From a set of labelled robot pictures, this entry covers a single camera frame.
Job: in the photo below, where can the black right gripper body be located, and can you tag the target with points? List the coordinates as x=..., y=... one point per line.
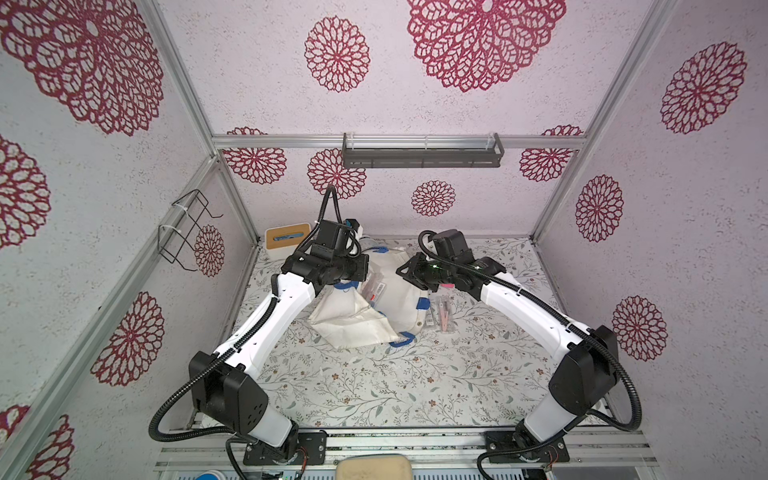
x=417, y=274

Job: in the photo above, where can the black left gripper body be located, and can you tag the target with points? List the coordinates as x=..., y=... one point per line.
x=351, y=269

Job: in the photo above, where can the clear case with pink pens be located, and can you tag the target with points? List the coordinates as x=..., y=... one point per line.
x=440, y=316

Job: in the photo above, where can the white canvas cartoon tote bag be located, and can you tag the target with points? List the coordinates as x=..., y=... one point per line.
x=383, y=309

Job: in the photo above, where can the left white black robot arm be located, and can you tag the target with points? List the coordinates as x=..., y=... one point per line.
x=223, y=384

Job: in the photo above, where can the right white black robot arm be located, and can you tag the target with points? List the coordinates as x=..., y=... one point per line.
x=587, y=359

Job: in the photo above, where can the white wooden-top tissue box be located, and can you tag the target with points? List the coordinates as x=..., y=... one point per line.
x=281, y=242

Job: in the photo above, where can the floral table mat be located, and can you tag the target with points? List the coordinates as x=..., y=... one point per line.
x=485, y=371

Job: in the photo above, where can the beige cushioned pad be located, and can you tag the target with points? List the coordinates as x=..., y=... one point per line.
x=375, y=467

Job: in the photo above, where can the black wire wall rack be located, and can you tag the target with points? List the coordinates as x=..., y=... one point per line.
x=173, y=239

